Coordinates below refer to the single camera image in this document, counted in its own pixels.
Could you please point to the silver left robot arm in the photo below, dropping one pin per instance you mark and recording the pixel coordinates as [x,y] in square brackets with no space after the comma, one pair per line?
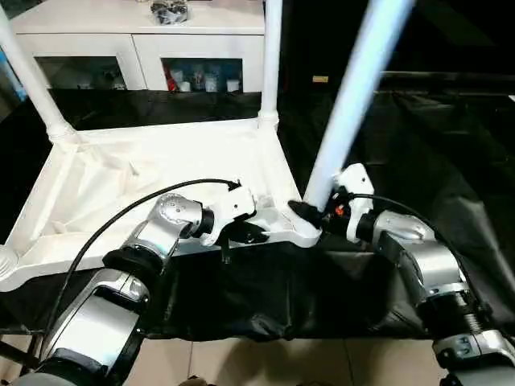
[161,229]

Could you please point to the black plastic mat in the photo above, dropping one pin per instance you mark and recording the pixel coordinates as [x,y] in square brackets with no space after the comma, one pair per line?
[422,161]

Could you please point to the grey curtain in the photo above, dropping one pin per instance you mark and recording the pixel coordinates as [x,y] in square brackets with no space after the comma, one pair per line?
[10,88]

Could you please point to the black metal table leg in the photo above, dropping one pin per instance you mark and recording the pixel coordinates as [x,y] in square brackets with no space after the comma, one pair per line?
[18,346]

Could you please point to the white cabinet with glass doors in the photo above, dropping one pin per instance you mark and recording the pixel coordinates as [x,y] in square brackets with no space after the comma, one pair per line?
[141,44]

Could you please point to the black metal frame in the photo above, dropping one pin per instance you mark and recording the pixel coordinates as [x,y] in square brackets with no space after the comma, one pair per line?
[442,80]

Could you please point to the white plastic table top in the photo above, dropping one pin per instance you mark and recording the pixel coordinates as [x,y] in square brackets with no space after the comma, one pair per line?
[141,161]

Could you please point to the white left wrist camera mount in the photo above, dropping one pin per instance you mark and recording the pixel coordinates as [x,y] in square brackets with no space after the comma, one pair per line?
[233,205]

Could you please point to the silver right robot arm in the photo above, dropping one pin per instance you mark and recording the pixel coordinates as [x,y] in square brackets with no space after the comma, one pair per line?
[426,257]

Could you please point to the tan label tag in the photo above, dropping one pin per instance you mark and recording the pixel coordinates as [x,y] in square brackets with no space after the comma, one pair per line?
[320,79]

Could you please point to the grey crumpled bag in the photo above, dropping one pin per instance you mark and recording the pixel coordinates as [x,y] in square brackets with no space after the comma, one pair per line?
[170,11]

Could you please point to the white plastic table leg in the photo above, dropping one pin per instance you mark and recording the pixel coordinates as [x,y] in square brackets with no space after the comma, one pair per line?
[271,60]
[32,80]
[7,261]
[354,100]

